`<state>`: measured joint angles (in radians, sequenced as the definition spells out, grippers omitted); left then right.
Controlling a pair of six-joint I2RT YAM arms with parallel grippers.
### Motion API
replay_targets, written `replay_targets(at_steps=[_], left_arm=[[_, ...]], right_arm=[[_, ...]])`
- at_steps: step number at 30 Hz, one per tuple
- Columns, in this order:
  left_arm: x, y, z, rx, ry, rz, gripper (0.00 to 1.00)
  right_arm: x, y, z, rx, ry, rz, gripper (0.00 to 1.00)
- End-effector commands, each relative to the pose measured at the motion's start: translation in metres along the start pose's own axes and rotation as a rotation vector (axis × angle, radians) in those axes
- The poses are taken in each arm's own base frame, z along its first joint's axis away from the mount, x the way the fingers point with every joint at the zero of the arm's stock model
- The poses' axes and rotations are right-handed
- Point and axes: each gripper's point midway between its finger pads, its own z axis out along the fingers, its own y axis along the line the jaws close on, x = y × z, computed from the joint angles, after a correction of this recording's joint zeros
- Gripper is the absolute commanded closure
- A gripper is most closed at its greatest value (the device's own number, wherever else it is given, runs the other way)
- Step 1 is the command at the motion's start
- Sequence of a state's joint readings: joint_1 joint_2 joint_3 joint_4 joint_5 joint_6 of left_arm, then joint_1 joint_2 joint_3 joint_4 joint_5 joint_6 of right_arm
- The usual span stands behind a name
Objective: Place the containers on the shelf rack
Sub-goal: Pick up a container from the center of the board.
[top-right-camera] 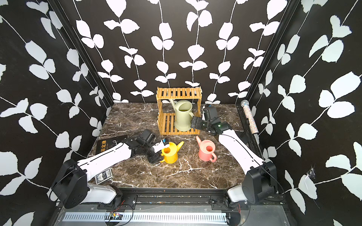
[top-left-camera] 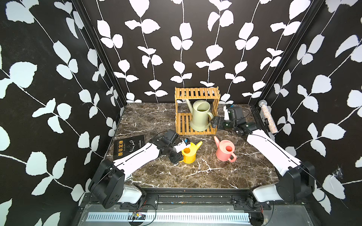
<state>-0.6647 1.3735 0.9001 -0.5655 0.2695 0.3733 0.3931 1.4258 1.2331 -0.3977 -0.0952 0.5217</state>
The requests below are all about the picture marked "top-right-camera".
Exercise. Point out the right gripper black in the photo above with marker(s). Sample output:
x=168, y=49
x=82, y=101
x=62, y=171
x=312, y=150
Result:
x=199, y=124

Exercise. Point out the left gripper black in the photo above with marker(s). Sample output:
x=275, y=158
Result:
x=156, y=157

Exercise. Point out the yellow watering can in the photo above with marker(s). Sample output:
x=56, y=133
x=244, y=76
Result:
x=170, y=154

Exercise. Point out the green watering can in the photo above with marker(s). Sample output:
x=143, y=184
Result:
x=183, y=114

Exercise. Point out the wooden slatted two-tier shelf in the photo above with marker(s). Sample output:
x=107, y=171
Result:
x=166, y=121

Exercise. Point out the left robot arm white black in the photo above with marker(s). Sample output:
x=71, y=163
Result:
x=72, y=183

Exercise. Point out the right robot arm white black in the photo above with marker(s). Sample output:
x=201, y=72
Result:
x=260, y=177

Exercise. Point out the pink watering can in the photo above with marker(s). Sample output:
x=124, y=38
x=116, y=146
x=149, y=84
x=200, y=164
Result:
x=206, y=150

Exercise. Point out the playing card deck box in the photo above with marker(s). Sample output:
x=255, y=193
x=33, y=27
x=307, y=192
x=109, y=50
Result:
x=104, y=176

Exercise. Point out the sprinkle-patterned microphone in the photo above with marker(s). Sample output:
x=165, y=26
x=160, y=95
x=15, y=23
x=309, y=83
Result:
x=247, y=111

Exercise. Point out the black book yellow title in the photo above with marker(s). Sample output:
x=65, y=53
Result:
x=108, y=143

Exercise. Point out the small green circuit board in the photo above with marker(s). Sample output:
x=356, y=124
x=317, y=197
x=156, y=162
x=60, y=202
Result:
x=115, y=217

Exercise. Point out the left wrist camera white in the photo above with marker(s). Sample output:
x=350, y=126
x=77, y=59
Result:
x=164, y=143

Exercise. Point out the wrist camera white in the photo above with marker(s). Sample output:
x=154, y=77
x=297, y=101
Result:
x=164, y=143
x=209, y=113

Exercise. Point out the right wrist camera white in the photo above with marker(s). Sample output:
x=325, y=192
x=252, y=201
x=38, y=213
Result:
x=209, y=113

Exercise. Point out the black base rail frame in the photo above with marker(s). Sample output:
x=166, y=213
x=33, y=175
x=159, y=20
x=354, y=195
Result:
x=217, y=199

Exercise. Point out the white perforated rail strip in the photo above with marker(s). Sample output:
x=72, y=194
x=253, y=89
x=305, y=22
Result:
x=153, y=217

